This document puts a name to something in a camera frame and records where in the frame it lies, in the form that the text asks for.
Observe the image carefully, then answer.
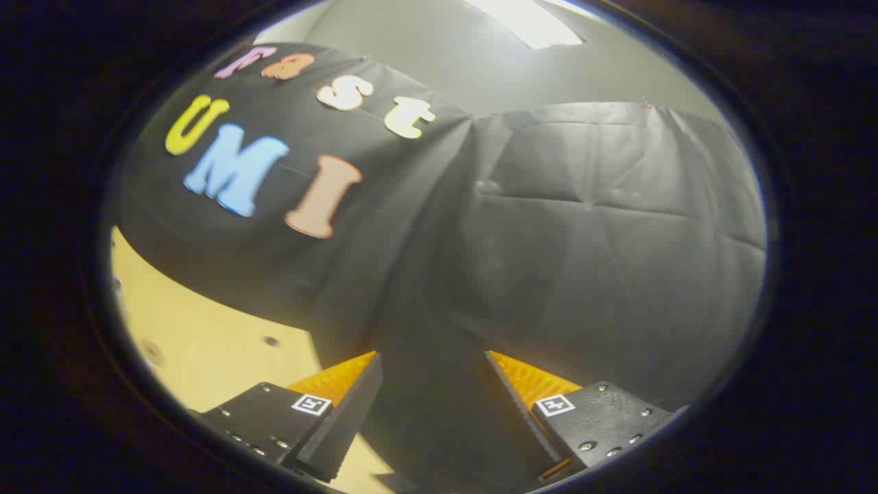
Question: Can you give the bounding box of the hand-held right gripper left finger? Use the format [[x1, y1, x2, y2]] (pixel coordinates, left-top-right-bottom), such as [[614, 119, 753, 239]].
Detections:
[[189, 351, 383, 483]]

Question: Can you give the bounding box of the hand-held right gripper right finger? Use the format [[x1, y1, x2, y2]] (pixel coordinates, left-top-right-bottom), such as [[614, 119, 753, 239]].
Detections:
[[484, 350, 677, 485]]

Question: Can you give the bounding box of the light wooden desktop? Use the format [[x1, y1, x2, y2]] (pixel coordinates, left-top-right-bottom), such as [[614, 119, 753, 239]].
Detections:
[[110, 226, 412, 494]]

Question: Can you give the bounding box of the black backdrop cloth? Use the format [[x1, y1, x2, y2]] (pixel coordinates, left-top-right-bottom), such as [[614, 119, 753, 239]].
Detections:
[[112, 43, 768, 494]]

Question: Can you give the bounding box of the ceiling light panel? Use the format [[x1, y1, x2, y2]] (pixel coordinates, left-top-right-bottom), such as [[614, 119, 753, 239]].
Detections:
[[466, 0, 585, 50]]

